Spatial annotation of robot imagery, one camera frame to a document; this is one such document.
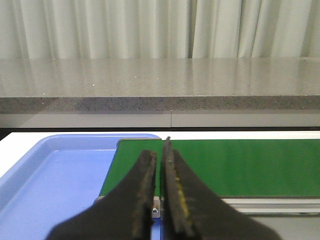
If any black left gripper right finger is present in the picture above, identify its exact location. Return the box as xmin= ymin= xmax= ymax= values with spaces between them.
xmin=161 ymin=138 xmax=281 ymax=240

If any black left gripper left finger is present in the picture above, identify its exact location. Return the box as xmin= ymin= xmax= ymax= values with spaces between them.
xmin=46 ymin=150 xmax=157 ymax=240

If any green conveyor belt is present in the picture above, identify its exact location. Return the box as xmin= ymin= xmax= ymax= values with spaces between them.
xmin=98 ymin=138 xmax=320 ymax=199

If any blue plastic tray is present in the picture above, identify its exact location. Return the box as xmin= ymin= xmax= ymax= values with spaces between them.
xmin=0 ymin=133 xmax=161 ymax=240

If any grey stone counter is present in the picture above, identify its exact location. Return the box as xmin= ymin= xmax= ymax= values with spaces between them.
xmin=0 ymin=57 xmax=320 ymax=129

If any white pleated curtain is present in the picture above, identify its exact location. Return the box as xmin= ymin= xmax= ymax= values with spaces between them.
xmin=0 ymin=0 xmax=320 ymax=59

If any aluminium conveyor frame rail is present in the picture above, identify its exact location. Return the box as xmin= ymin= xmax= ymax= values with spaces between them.
xmin=151 ymin=196 xmax=320 ymax=218

